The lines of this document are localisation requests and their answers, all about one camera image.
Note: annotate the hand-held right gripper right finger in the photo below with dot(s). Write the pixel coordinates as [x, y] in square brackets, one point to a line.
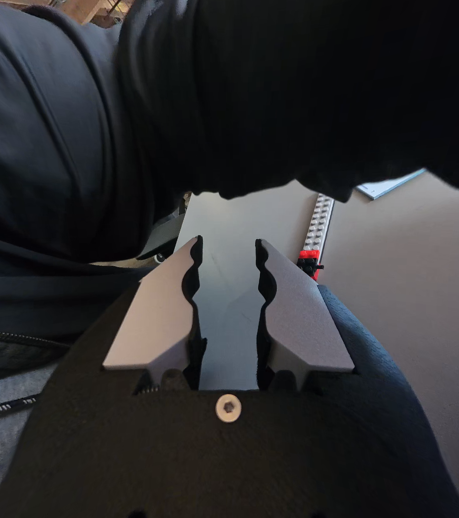
[306, 323]

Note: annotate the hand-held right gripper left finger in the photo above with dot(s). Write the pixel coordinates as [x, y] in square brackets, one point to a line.
[152, 323]

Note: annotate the grey plate with red bricks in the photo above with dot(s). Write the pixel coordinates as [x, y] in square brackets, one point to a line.
[318, 230]

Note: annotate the person's left forearm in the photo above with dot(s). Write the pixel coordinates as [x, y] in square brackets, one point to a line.
[314, 89]

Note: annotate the black mesh office chair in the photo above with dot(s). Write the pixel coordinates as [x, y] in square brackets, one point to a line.
[164, 234]

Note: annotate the open instruction booklet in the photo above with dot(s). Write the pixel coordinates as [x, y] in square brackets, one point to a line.
[383, 188]

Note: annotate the person's black hoodie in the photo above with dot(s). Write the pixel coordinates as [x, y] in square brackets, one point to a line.
[43, 141]

